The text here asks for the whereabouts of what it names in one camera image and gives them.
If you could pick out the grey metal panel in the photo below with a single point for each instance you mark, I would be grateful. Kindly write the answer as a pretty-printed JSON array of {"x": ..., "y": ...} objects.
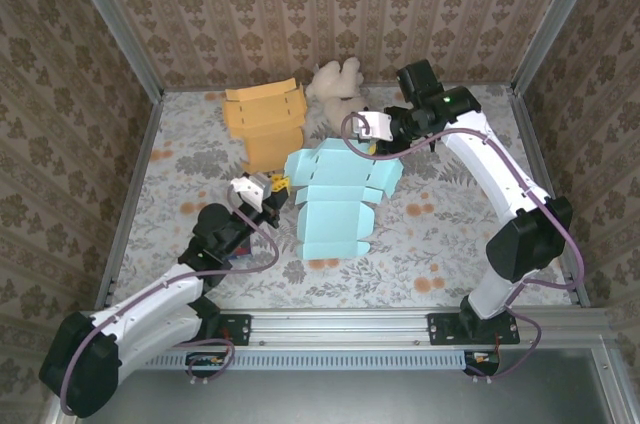
[{"x": 350, "y": 399}]

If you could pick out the yellow paper box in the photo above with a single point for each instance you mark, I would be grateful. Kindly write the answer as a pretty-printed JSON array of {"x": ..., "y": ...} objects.
[{"x": 265, "y": 119}]

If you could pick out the aluminium side rail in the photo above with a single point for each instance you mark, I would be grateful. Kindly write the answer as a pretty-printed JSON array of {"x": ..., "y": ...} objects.
[
  {"x": 538, "y": 159},
  {"x": 142, "y": 159}
]

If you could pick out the aluminium frame post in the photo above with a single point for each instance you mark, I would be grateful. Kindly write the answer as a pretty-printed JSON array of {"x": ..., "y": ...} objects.
[
  {"x": 113, "y": 19},
  {"x": 557, "y": 19}
]

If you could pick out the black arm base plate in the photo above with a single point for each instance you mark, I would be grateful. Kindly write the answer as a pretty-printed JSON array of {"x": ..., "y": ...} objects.
[
  {"x": 235, "y": 329},
  {"x": 440, "y": 329}
]

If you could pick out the floral table cover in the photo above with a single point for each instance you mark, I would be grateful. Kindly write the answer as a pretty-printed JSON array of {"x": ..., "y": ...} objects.
[{"x": 425, "y": 244}]

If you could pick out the small dark blue carton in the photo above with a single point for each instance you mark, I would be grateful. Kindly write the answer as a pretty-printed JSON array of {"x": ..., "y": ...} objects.
[{"x": 240, "y": 253}]

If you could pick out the light blue paper box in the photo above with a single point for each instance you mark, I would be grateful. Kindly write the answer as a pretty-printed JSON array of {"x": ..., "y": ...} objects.
[{"x": 330, "y": 194}]

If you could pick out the aluminium mounting rail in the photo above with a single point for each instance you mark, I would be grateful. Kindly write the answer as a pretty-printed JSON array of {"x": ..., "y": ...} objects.
[{"x": 340, "y": 329}]

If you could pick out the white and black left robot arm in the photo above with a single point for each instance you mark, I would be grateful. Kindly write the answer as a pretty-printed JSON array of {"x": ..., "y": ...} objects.
[{"x": 150, "y": 304}]

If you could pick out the white plush bear toy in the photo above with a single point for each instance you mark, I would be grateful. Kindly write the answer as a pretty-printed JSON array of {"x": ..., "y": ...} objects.
[{"x": 335, "y": 81}]

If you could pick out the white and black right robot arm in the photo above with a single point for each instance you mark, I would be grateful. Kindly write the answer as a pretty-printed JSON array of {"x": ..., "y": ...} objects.
[{"x": 500, "y": 179}]

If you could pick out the black controller board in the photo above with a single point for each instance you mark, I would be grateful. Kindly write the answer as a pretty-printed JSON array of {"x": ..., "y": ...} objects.
[
  {"x": 482, "y": 359},
  {"x": 205, "y": 360}
]

